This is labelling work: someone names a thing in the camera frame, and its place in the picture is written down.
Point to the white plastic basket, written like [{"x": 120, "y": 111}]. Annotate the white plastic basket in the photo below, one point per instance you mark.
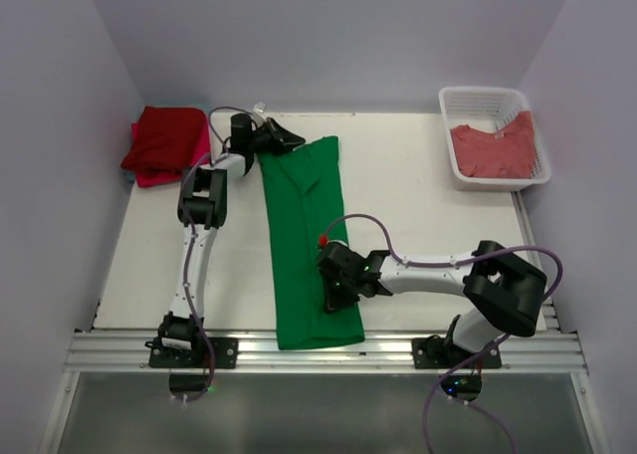
[{"x": 489, "y": 110}]

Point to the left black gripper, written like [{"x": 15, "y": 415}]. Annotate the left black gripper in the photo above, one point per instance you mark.
[{"x": 281, "y": 138}]

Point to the pink folded shirt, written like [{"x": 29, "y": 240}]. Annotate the pink folded shirt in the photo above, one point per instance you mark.
[{"x": 202, "y": 147}]

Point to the salmon t shirt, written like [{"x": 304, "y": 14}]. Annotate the salmon t shirt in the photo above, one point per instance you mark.
[{"x": 507, "y": 153}]

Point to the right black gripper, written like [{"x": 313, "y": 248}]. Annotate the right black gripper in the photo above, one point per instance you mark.
[{"x": 333, "y": 303}]

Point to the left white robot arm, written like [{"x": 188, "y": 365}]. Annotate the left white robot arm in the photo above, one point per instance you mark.
[{"x": 202, "y": 211}]

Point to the dark red folded shirt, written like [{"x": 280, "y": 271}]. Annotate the dark red folded shirt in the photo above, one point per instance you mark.
[{"x": 164, "y": 140}]

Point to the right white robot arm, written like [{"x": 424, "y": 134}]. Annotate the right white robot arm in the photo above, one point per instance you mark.
[{"x": 505, "y": 290}]

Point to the green t shirt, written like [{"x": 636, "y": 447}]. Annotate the green t shirt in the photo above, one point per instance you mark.
[{"x": 303, "y": 196}]

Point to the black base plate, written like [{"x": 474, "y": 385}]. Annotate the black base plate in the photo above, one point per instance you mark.
[
  {"x": 183, "y": 354},
  {"x": 435, "y": 353}
]

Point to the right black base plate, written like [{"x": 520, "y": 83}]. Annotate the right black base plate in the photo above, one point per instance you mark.
[{"x": 435, "y": 353}]

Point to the aluminium mounting rail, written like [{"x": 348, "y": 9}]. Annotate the aluminium mounting rail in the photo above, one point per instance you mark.
[{"x": 382, "y": 351}]

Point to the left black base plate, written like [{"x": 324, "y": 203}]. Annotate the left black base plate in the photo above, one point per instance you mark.
[{"x": 183, "y": 354}]

